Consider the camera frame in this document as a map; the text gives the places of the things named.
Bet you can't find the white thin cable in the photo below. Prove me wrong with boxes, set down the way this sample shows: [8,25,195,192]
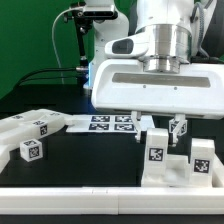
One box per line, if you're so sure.
[51,7,79,85]

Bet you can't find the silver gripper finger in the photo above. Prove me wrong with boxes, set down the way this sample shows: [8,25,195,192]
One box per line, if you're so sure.
[131,111,142,143]
[169,114,186,147]

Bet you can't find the grey braided cable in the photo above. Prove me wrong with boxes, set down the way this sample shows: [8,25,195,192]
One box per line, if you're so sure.
[191,0,214,58]

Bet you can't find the white tagged cube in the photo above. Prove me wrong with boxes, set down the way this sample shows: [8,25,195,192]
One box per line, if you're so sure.
[169,119,187,136]
[20,139,43,162]

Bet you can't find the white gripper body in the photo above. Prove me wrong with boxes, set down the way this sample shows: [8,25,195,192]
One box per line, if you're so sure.
[92,59,224,119]

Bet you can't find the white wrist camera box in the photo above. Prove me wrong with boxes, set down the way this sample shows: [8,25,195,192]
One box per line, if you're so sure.
[105,33,150,60]

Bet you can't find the white paper tag sheet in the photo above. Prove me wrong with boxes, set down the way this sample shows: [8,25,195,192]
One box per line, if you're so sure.
[67,115,136,133]

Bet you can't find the white chair seat part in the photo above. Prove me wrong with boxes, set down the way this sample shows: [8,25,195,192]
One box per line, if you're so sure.
[141,155,224,188]

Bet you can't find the white front fence bar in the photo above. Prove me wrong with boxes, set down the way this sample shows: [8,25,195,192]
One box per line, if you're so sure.
[0,187,224,215]

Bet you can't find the white chair side plank front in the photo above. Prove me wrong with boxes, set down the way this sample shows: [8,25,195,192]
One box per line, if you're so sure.
[0,114,66,158]

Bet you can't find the white tagged cube right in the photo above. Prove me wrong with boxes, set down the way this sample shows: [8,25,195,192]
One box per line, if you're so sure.
[169,119,187,136]

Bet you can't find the black cables on table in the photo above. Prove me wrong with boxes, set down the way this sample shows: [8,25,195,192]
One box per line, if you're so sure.
[14,66,93,88]

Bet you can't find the white chair side plank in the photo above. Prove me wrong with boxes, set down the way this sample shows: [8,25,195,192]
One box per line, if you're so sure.
[0,109,72,130]
[0,114,66,158]

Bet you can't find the white tagged cube left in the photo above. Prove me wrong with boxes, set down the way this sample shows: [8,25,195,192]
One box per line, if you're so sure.
[20,139,43,162]

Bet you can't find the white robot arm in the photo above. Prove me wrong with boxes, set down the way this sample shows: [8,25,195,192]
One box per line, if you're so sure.
[92,0,224,145]

